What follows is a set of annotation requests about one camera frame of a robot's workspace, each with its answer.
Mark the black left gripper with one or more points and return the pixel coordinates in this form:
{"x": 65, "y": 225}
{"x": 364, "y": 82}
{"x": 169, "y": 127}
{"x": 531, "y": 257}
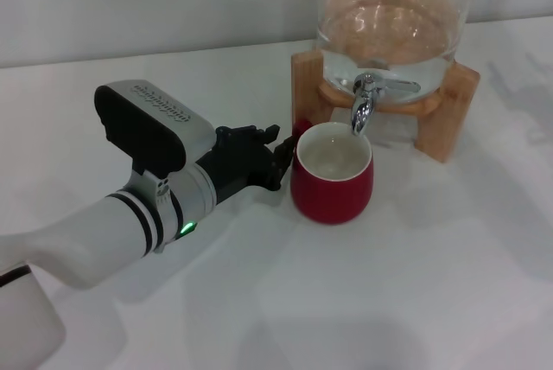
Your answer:
{"x": 242, "y": 162}

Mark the red ceramic cup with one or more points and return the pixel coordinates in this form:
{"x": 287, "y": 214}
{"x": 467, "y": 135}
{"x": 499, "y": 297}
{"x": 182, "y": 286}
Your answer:
{"x": 332, "y": 197}

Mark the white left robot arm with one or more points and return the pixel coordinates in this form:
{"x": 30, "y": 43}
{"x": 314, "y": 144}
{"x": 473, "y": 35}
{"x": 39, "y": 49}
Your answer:
{"x": 108, "y": 231}

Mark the chrome faucet tap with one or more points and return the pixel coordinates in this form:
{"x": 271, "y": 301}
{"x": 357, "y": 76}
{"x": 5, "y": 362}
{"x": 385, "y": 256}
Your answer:
{"x": 362, "y": 106}

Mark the wooden dispenser stand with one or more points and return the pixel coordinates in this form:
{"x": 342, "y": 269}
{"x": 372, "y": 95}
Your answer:
{"x": 309, "y": 84}

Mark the glass water dispenser jar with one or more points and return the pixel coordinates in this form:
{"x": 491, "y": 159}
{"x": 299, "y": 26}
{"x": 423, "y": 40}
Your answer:
{"x": 389, "y": 20}

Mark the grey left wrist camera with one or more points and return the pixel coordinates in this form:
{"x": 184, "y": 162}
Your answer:
{"x": 147, "y": 123}

